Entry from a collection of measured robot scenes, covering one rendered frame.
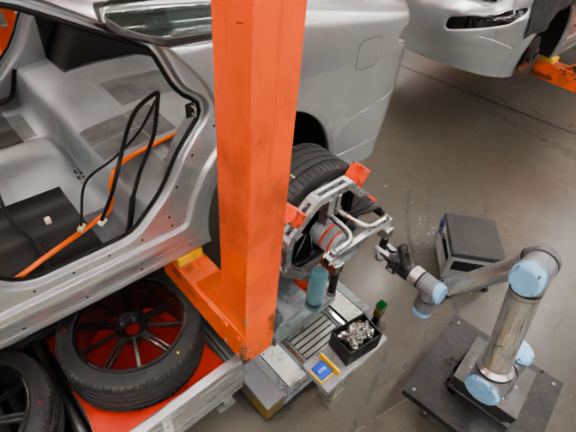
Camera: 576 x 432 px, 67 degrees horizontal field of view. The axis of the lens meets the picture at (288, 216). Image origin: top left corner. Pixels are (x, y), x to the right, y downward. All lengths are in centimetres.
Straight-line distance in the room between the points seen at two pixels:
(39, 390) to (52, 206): 85
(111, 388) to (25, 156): 122
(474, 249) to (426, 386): 105
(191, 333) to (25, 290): 73
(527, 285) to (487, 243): 144
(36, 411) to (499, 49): 393
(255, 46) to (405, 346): 219
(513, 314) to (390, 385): 106
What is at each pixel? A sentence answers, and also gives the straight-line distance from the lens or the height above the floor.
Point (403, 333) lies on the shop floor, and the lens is 289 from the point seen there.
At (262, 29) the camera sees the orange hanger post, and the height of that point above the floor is 196.
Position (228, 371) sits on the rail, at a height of 38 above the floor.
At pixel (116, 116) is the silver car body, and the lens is 258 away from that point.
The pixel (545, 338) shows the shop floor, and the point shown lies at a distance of 330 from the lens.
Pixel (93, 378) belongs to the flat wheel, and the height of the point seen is 50.
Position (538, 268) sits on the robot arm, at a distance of 172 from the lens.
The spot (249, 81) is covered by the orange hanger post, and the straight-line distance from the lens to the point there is 107.
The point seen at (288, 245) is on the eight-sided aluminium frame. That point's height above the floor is 95.
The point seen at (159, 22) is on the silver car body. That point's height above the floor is 178.
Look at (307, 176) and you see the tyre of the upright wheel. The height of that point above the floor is 117.
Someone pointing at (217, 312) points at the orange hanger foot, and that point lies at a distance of 199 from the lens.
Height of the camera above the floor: 232
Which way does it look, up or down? 43 degrees down
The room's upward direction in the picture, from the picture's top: 6 degrees clockwise
